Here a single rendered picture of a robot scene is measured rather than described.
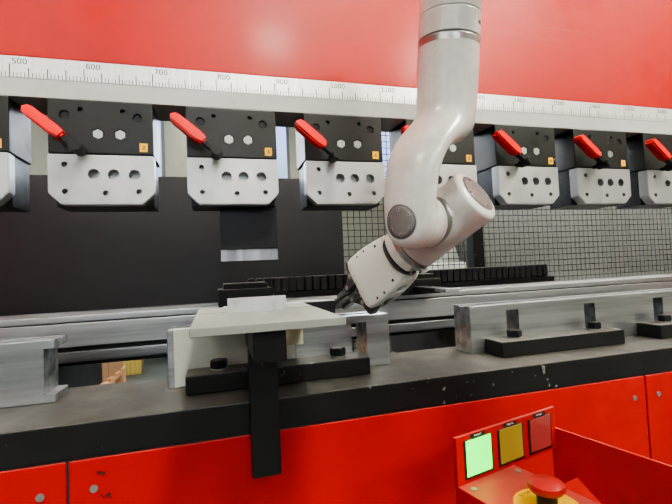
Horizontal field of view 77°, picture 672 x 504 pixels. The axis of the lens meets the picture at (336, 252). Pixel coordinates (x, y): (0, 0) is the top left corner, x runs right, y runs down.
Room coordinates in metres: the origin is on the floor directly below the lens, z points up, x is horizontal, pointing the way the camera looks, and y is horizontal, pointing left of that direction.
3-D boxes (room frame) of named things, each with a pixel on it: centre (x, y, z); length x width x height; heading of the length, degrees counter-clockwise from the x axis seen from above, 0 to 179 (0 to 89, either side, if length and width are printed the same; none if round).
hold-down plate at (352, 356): (0.71, 0.10, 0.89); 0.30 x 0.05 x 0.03; 106
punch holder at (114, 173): (0.69, 0.37, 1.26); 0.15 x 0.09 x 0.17; 106
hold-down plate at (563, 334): (0.87, -0.44, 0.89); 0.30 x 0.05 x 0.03; 106
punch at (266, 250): (0.76, 0.16, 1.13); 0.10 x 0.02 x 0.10; 106
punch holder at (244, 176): (0.75, 0.18, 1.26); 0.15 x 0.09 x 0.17; 106
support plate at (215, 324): (0.61, 0.11, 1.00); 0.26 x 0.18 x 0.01; 16
